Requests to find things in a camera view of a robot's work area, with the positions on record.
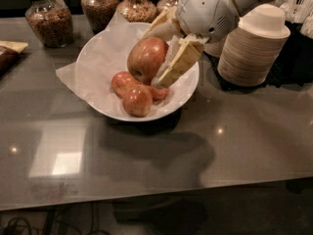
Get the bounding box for red apple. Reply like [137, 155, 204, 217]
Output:
[111, 71, 140, 98]
[148, 86, 169, 101]
[122, 85, 153, 118]
[127, 37, 168, 84]

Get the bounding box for cream card at left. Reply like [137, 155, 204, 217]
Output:
[0, 41, 28, 54]

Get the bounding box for front stack paper bowls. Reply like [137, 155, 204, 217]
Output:
[217, 4, 291, 87]

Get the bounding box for rear stack paper bowls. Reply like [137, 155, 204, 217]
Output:
[204, 38, 226, 58]

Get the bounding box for black mat under bowls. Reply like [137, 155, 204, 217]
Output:
[204, 22, 313, 92]

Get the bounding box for white paper liner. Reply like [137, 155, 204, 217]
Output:
[55, 13, 197, 119]

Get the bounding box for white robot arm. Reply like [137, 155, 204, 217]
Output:
[144, 0, 274, 88]

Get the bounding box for stack paper bowls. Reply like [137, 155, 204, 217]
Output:
[204, 38, 226, 58]
[217, 4, 291, 87]

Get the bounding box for dark tray at left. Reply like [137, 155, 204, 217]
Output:
[0, 46, 19, 74]

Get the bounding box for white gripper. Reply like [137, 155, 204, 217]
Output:
[142, 0, 240, 88]

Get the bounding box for leftmost glass cereal jar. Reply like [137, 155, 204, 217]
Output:
[25, 0, 73, 48]

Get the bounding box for white bowl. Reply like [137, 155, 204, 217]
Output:
[74, 22, 201, 122]

